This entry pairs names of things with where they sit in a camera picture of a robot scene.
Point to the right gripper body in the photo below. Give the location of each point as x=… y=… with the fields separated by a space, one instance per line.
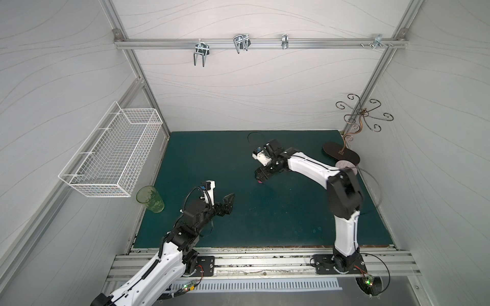
x=268 y=166

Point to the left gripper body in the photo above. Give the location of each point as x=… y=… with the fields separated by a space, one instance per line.
x=218 y=207

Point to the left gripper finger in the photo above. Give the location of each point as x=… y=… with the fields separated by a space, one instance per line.
x=223 y=211
x=228 y=201

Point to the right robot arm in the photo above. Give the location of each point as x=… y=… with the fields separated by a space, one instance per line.
x=345 y=198

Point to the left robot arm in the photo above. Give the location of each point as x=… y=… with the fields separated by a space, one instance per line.
x=176 y=256

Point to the green table mat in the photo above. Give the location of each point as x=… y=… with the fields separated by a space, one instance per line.
x=287 y=210

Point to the metal hook tree stand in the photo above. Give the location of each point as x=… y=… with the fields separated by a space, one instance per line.
x=356 y=121

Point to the pink patterned bowl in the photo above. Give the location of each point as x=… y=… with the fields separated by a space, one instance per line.
x=344 y=164

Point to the green plastic cup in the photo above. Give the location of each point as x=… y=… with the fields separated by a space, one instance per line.
x=149 y=197

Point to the small metal hook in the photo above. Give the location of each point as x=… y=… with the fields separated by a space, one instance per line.
x=284 y=41

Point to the metal double hook middle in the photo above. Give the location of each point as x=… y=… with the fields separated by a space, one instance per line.
x=241 y=42

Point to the metal double hook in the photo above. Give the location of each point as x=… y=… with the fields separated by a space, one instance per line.
x=241 y=42
x=202 y=50

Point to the metal double hook left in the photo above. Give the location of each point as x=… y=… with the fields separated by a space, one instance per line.
x=202 y=50

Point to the aluminium top crossbar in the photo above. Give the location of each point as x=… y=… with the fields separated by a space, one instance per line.
x=256 y=43

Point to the round black device with LED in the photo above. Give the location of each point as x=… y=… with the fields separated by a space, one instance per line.
x=370 y=286

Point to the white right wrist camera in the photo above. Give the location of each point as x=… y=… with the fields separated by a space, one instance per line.
x=262 y=156

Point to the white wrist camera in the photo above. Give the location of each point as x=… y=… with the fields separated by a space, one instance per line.
x=262 y=156
x=208 y=189

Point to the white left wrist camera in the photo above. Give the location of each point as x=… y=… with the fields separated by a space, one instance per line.
x=208 y=189

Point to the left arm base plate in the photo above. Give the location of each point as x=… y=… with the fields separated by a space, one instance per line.
x=202 y=266

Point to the white slotted cable duct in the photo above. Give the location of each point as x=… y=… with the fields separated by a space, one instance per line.
x=268 y=285

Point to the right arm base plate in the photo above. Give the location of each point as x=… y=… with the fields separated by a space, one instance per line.
x=332 y=264

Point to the white wire basket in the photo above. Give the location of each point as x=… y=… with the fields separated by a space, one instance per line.
x=110 y=160

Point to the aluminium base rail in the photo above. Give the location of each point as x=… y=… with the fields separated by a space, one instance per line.
x=272 y=262

